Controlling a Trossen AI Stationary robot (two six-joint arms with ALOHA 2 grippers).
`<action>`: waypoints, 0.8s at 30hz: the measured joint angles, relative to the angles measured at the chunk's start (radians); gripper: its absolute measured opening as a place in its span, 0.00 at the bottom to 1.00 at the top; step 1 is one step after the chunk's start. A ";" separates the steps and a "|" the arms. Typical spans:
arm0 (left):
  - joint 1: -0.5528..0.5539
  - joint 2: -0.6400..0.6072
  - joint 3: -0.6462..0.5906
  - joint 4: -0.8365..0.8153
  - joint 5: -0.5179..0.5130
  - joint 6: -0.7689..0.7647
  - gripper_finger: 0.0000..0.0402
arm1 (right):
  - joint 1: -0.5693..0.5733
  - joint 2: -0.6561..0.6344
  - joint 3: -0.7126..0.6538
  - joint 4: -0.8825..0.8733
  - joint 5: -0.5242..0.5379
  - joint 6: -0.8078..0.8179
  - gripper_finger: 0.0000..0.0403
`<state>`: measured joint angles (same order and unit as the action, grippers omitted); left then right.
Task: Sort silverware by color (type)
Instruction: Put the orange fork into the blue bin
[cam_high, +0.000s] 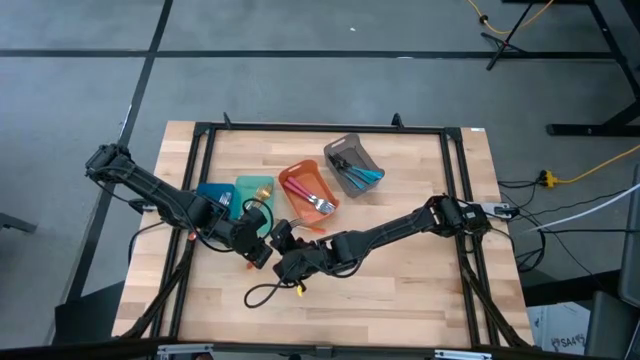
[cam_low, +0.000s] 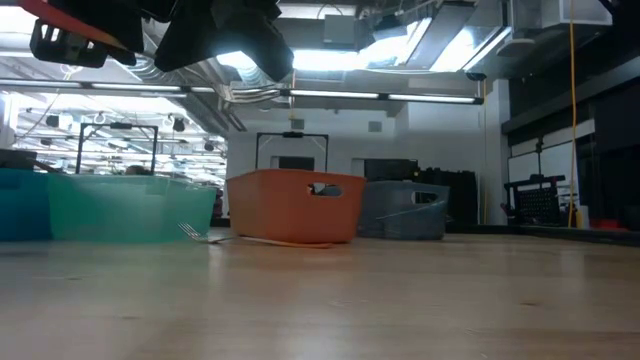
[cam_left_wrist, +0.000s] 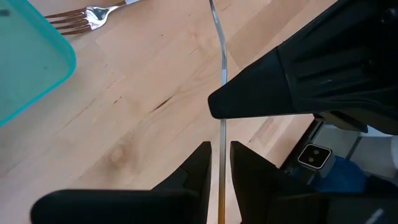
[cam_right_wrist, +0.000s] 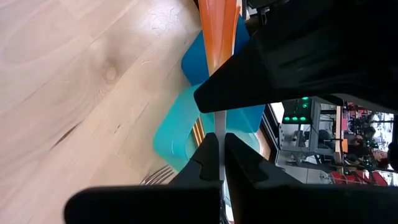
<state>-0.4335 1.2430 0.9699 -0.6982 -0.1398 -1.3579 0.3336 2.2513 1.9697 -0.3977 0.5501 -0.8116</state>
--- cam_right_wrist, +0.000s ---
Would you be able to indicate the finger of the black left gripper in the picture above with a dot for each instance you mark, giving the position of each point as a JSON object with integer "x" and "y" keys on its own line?
{"x": 236, "y": 84}

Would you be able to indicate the person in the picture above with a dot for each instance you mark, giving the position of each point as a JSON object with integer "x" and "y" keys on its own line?
{"x": 377, "y": 155}

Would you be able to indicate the blue translucent plastic bin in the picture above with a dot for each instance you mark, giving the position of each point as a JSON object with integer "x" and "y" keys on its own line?
{"x": 194, "y": 62}

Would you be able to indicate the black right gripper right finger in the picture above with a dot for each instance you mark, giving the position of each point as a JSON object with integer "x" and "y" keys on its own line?
{"x": 311, "y": 205}

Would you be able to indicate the black table frame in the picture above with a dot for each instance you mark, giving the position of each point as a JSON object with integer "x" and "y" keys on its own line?
{"x": 269, "y": 132}

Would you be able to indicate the red crate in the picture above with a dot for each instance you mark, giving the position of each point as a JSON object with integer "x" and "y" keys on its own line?
{"x": 357, "y": 178}

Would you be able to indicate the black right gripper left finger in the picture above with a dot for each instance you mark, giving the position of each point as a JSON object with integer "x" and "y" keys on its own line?
{"x": 140, "y": 205}

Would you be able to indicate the grey rig with green lights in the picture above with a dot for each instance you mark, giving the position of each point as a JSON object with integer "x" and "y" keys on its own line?
{"x": 298, "y": 130}

